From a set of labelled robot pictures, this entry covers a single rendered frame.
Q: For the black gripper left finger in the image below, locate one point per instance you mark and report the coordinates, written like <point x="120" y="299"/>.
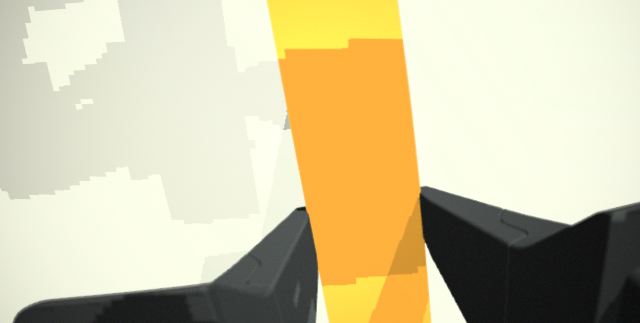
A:
<point x="275" y="282"/>

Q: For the yellow bar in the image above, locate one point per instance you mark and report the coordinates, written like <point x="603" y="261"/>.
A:
<point x="346" y="87"/>

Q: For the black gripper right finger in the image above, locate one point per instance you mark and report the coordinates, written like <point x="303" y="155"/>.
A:
<point x="502" y="266"/>

